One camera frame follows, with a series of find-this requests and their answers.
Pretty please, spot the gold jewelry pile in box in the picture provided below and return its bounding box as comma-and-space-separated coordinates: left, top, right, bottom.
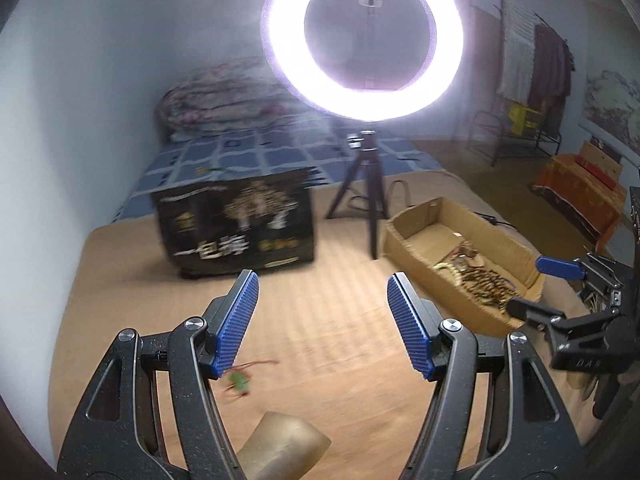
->
432, 242, 485, 282

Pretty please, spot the folded floral quilt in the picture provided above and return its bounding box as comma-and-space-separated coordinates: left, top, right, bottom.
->
156, 56, 309, 136

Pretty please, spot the black printed snack bag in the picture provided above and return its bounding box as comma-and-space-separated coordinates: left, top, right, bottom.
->
152, 168, 314, 280

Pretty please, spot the open cardboard box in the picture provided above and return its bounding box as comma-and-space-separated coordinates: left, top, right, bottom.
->
383, 197, 544, 337

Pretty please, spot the tan bed blanket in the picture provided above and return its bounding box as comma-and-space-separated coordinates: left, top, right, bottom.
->
46, 171, 601, 480

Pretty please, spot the orange covered box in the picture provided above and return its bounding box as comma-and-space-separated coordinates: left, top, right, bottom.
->
532, 141, 627, 254

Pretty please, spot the green pendant red cord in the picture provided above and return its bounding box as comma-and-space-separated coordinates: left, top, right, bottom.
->
224, 357, 281, 403

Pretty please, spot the tan rolled object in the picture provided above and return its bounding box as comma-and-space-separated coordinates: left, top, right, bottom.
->
236, 412, 332, 480

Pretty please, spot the landscape wall poster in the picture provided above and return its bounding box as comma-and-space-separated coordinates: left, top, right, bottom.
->
579, 68, 639, 167

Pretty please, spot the black tripod stand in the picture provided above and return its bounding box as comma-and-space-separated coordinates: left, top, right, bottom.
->
326, 130, 390, 260

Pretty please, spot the yellow crate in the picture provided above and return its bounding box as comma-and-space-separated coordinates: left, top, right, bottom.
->
508, 103, 544, 136

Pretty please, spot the white ring light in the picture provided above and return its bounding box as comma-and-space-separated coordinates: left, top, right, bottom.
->
262, 0, 464, 122

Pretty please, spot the dark brown bead necklace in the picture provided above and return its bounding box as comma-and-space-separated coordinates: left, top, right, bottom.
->
456, 266, 522, 311

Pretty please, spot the black clothes rack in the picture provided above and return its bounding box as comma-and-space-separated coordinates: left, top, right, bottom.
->
464, 0, 575, 167

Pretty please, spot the blue patterned bed sheet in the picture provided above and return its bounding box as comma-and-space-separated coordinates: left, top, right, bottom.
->
112, 121, 446, 224

